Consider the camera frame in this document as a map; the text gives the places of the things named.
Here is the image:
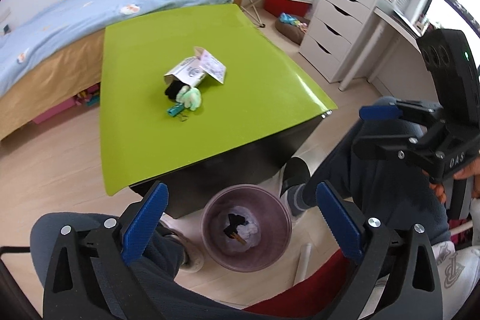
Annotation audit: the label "white drawer unit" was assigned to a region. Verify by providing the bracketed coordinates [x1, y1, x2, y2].
[299, 0, 379, 82]

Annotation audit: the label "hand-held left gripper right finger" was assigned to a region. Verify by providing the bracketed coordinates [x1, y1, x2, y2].
[315, 181, 445, 320]

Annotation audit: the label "red cooler box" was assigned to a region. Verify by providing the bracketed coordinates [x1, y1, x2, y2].
[263, 0, 313, 19]

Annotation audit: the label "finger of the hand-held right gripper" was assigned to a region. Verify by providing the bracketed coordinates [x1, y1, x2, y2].
[359, 100, 447, 129]
[352, 119, 451, 165]

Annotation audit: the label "person's right shoe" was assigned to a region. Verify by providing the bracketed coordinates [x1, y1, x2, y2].
[280, 156, 314, 219]

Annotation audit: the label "person's left leg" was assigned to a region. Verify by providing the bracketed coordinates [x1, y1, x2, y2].
[30, 213, 241, 320]

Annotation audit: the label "blue printed blanket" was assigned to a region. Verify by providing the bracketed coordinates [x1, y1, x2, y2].
[0, 0, 234, 88]

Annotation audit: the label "person's right leg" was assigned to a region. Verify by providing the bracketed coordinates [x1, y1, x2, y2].
[300, 97, 451, 244]

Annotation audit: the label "white desk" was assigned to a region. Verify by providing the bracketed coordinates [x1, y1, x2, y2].
[339, 0, 426, 92]

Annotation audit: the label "wooden bed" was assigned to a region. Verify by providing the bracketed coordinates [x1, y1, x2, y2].
[0, 0, 248, 142]

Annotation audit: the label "white printed carton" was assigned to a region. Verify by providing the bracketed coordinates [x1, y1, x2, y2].
[162, 55, 209, 88]

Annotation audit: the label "person's white printed sweatshirt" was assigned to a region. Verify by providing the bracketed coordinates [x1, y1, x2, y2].
[377, 241, 480, 320]

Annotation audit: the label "colourful toy blocks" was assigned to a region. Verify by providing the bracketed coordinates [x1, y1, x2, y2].
[75, 84, 101, 107]

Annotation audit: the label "person's right hand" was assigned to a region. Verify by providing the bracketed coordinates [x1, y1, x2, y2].
[429, 156, 480, 203]

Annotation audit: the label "black sock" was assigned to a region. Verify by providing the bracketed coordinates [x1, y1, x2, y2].
[164, 80, 188, 104]

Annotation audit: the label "brown pet bed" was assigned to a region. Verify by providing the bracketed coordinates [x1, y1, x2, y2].
[275, 13, 310, 45]

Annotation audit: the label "person's left shoe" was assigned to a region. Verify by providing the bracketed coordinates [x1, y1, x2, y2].
[161, 219, 205, 273]

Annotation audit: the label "pink storage box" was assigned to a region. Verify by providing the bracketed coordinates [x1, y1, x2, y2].
[32, 97, 77, 125]

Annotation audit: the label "purple plastic waste bin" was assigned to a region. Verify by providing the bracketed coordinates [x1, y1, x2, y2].
[200, 184, 293, 272]

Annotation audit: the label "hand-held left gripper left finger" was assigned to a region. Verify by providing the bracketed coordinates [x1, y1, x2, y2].
[42, 181, 169, 320]

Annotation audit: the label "white crumpled tissue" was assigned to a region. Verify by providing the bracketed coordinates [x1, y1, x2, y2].
[219, 207, 263, 253]

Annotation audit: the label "person's leg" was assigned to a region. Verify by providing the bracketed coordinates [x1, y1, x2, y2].
[300, 97, 451, 244]
[30, 213, 241, 320]

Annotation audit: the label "green table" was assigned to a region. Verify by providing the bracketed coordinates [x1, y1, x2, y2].
[98, 4, 337, 219]

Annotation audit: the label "black scrap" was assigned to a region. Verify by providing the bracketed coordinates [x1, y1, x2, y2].
[224, 214, 248, 245]

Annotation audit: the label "person's shoe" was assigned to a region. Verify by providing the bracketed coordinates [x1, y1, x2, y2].
[161, 219, 205, 273]
[280, 156, 314, 219]

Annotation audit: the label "black chair frame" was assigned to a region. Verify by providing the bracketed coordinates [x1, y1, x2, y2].
[0, 246, 40, 320]

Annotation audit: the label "red chair seat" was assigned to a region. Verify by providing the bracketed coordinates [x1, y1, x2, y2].
[242, 253, 351, 315]

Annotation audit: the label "green white cloth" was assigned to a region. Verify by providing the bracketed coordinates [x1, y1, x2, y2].
[176, 85, 203, 111]

